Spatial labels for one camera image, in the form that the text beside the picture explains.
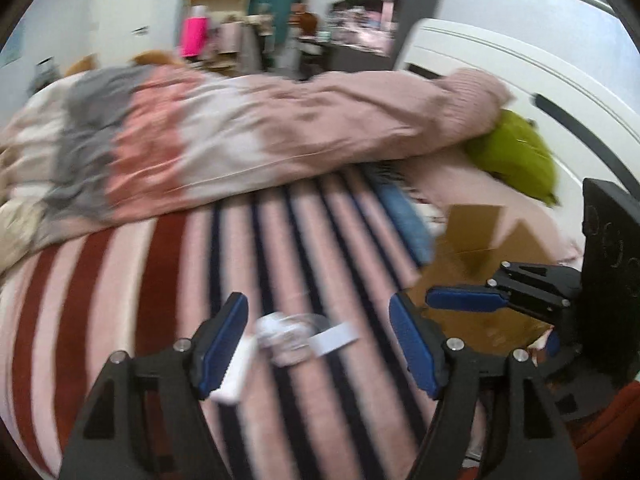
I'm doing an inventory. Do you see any pink grey patchwork duvet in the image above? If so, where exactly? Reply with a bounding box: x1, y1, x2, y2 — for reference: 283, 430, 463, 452
0, 66, 512, 273

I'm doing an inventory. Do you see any red navy striped blanket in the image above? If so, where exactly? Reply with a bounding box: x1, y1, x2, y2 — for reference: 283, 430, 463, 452
0, 162, 481, 480

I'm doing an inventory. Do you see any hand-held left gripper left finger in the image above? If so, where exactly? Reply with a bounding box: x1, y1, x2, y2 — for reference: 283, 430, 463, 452
60, 292, 249, 480

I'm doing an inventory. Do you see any white headboard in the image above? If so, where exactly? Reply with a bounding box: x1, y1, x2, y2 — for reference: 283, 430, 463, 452
394, 17, 640, 201

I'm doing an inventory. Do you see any orange plush toy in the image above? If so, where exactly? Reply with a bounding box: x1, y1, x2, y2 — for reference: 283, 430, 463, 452
131, 50, 185, 68

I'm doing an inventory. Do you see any white paper strip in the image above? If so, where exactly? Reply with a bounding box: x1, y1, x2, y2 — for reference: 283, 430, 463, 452
209, 337, 257, 405

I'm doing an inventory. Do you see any yellow lidded storage box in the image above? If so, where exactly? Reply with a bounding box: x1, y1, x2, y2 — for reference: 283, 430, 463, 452
184, 0, 252, 17

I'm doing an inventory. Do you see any green pillow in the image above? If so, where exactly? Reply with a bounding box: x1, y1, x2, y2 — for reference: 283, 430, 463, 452
464, 109, 560, 207

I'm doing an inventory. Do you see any red cloth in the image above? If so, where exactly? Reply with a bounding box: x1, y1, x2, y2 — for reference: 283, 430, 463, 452
567, 379, 640, 453

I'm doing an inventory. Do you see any clear tape roll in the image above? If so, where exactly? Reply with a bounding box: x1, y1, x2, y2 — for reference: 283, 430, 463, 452
255, 311, 359, 367

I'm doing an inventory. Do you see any pink bottle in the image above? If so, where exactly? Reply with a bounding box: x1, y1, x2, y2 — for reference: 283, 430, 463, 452
181, 6, 210, 59

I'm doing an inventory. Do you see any brown cardboard box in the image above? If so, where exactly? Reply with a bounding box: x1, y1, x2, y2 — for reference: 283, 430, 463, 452
409, 204, 557, 357

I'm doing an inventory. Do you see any blue cloth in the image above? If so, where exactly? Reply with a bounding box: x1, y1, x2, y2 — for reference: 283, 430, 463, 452
374, 170, 435, 267

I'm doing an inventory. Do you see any cluttered shelf unit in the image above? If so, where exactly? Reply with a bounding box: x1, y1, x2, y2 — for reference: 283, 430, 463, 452
327, 0, 418, 57

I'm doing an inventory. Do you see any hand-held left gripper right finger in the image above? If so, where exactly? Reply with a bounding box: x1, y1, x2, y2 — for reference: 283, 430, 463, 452
389, 291, 581, 480

